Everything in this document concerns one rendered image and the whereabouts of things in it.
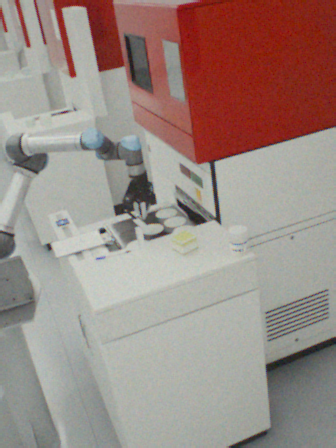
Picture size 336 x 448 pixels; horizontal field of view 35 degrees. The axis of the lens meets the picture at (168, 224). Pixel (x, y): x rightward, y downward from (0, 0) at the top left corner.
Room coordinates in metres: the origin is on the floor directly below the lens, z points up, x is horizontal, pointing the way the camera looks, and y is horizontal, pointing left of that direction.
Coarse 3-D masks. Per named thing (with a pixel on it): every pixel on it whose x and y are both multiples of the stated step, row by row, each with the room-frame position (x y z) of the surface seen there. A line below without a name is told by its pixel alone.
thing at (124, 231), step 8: (168, 208) 2.32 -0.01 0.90; (176, 208) 2.30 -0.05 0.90; (136, 216) 2.28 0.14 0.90; (152, 216) 2.26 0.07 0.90; (184, 216) 2.20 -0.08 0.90; (112, 224) 2.24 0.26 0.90; (120, 224) 2.23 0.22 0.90; (128, 224) 2.22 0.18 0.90; (136, 224) 2.20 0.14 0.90; (160, 224) 2.16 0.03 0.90; (184, 224) 2.12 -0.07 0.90; (192, 224) 2.11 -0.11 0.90; (112, 232) 2.16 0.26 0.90; (120, 232) 2.15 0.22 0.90; (128, 232) 2.14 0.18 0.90; (160, 232) 2.08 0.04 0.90; (168, 232) 2.07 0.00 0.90; (120, 240) 2.07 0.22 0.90; (128, 240) 2.06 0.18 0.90
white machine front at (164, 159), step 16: (144, 128) 2.77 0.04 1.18; (160, 144) 2.55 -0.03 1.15; (160, 160) 2.59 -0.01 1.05; (176, 160) 2.35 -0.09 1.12; (160, 176) 2.63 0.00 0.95; (176, 176) 2.39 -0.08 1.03; (208, 176) 2.01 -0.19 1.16; (160, 192) 2.67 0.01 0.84; (192, 192) 2.21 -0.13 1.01; (208, 192) 2.03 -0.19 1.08; (208, 208) 2.05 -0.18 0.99
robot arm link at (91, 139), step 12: (84, 132) 2.02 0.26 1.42; (96, 132) 2.00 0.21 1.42; (12, 144) 2.14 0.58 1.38; (24, 144) 2.12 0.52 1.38; (36, 144) 2.10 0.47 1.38; (48, 144) 2.08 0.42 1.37; (60, 144) 2.06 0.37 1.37; (72, 144) 2.04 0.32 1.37; (84, 144) 2.01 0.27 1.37; (96, 144) 1.99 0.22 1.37; (108, 144) 2.05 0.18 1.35; (12, 156) 2.16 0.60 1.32; (24, 156) 2.15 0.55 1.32
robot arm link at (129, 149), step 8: (128, 136) 2.11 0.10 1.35; (136, 136) 2.09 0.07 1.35; (120, 144) 2.09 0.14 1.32; (128, 144) 2.05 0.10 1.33; (136, 144) 2.06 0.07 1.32; (120, 152) 2.07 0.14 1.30; (128, 152) 2.05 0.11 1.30; (136, 152) 2.05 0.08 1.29; (128, 160) 2.06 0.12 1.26; (136, 160) 2.05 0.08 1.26
